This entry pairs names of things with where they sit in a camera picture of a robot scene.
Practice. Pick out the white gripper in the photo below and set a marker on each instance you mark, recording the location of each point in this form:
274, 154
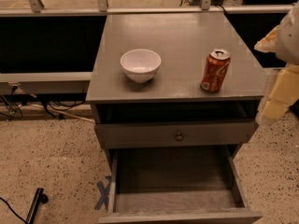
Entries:
289, 42

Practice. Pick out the red coke can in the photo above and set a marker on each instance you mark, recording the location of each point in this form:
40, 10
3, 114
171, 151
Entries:
217, 64

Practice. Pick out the closed grey top drawer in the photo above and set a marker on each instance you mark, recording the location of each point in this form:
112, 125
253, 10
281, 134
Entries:
163, 134

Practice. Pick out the round metal drawer knob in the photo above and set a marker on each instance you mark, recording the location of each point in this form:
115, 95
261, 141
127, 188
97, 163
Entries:
179, 137

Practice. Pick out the grey wooden drawer cabinet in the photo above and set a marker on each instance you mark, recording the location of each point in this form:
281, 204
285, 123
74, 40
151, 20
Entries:
174, 95

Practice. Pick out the open grey middle drawer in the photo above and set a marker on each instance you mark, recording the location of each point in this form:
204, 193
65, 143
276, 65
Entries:
176, 185

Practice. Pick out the white ceramic bowl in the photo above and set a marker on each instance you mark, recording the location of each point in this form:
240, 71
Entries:
140, 65

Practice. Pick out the blue tape cross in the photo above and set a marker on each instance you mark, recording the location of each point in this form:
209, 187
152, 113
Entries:
104, 192

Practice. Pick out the black bar on floor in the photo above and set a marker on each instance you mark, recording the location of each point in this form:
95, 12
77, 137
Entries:
39, 198

